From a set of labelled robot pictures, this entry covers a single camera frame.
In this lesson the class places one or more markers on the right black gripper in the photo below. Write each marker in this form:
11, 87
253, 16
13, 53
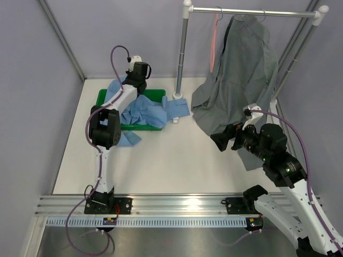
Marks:
231, 130

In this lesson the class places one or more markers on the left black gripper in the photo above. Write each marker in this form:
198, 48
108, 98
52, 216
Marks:
128, 74

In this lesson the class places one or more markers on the light blue shirt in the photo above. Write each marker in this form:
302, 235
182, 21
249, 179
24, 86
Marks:
143, 111

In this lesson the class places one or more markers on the pink clothes hanger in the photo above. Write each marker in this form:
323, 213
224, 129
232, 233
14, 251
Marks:
214, 36

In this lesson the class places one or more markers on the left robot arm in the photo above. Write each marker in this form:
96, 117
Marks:
104, 133

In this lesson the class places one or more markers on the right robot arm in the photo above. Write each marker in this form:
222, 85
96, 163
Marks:
310, 232

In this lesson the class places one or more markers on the green plastic tray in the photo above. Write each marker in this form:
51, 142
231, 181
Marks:
154, 95

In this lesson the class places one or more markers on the white metal clothes rack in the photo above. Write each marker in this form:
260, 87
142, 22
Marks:
313, 15

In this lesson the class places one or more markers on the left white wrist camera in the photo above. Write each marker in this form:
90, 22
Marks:
132, 62

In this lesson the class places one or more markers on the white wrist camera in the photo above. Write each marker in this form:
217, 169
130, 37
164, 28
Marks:
252, 115
132, 62

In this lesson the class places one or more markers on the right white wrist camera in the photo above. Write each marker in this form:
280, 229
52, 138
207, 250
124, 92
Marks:
252, 115

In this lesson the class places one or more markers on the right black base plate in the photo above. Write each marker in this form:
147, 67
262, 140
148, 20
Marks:
239, 205

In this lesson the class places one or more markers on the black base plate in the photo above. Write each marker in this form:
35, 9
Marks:
239, 205
118, 205

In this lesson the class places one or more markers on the aluminium mounting rail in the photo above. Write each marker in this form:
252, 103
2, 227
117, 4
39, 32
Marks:
146, 205

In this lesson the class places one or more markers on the white slotted cable duct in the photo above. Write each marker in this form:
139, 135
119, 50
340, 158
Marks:
166, 222

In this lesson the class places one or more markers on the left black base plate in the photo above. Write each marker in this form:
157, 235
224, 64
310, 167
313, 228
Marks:
118, 205

